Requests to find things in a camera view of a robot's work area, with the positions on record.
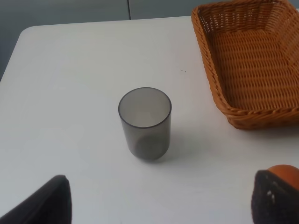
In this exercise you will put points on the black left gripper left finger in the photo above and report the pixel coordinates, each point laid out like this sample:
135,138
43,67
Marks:
50,204

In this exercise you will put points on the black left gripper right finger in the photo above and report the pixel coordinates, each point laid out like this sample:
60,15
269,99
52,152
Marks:
274,201

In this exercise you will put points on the brown wicker basket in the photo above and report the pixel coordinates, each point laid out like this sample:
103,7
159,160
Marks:
250,52

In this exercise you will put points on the orange-red peach fruit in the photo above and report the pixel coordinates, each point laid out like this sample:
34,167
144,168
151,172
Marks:
287,173

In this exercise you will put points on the grey translucent plastic cup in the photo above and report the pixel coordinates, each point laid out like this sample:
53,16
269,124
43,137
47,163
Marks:
145,115

